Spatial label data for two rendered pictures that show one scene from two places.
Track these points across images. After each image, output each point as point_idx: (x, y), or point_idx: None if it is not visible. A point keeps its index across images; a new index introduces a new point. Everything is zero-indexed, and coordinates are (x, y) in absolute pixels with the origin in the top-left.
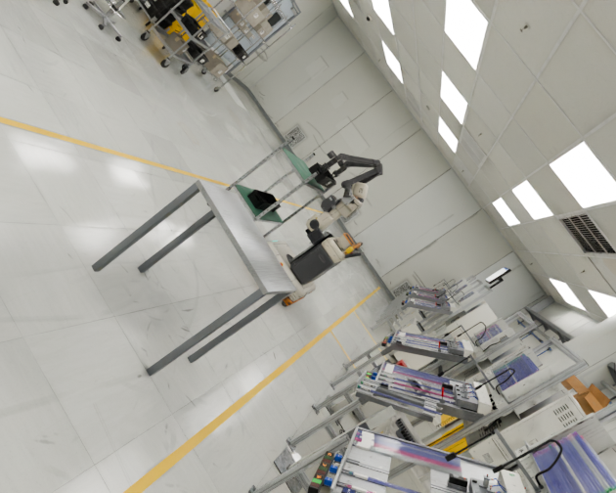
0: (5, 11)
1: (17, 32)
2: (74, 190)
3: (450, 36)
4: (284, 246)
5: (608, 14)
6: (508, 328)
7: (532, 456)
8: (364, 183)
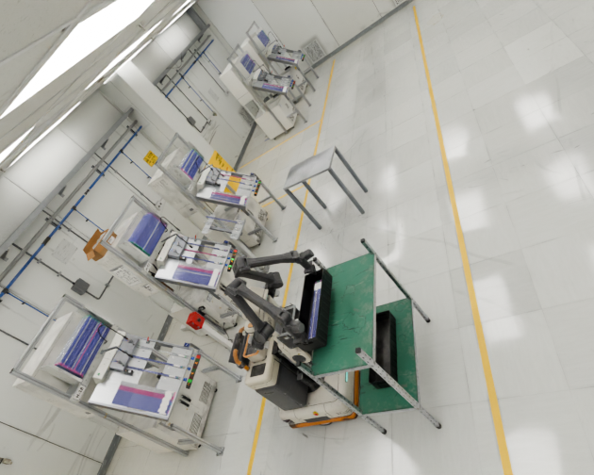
0: (593, 136)
1: (564, 146)
2: (407, 185)
3: (68, 40)
4: (334, 377)
5: (152, 21)
6: (87, 306)
7: (193, 177)
8: (252, 286)
